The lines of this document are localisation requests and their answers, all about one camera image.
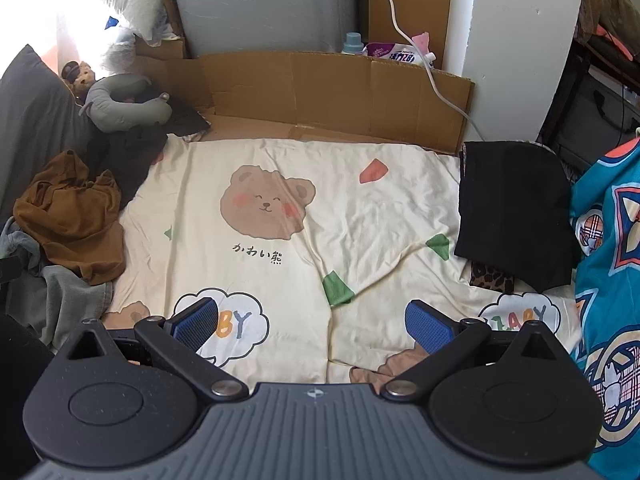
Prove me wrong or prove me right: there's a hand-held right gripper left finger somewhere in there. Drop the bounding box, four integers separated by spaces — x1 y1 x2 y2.
54 297 250 402

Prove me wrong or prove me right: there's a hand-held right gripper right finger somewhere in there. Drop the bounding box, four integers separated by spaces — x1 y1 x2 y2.
382 300 576 402

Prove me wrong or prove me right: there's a brown printed t-shirt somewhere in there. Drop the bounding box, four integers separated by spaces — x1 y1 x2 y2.
12 149 126 286

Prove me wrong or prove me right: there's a leopard print cloth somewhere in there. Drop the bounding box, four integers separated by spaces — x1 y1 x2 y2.
470 260 516 295

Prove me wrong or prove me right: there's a grey-blue sweatshirt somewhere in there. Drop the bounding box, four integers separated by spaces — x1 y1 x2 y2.
0 215 115 351

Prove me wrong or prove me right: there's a cream bear printed bed sheet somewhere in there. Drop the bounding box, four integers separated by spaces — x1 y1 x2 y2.
102 132 586 386

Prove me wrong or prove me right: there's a folded black sweater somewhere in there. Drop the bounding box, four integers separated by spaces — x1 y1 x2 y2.
454 141 583 293

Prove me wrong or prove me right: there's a crumpled black garment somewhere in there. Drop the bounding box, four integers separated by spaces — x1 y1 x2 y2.
85 125 171 211

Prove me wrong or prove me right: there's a teal printed blanket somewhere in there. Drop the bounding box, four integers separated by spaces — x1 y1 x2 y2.
570 137 640 480

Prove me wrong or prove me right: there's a grey neck pillow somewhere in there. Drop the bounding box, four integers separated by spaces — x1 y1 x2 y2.
79 74 171 133

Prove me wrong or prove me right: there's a dark grey pillow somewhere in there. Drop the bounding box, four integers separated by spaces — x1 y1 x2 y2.
0 44 101 226

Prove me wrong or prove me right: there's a brown cardboard sheet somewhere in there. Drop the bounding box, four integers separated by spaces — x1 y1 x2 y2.
132 35 476 153

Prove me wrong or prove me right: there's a brown teddy bear plush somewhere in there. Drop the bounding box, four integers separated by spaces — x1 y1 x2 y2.
61 61 97 98

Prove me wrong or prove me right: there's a dark storage shelf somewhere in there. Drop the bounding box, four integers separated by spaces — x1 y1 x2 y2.
537 0 640 181

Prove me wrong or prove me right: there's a purple white refill pouch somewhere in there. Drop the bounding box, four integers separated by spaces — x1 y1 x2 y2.
364 32 437 68

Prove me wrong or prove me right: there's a grey plastic-wrapped board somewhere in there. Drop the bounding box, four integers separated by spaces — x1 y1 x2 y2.
167 0 358 58

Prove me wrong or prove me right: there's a brown cardboard box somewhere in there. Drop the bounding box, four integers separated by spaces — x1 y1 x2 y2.
369 0 455 56

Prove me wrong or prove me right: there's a white cable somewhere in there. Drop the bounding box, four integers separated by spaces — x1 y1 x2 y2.
377 0 488 143

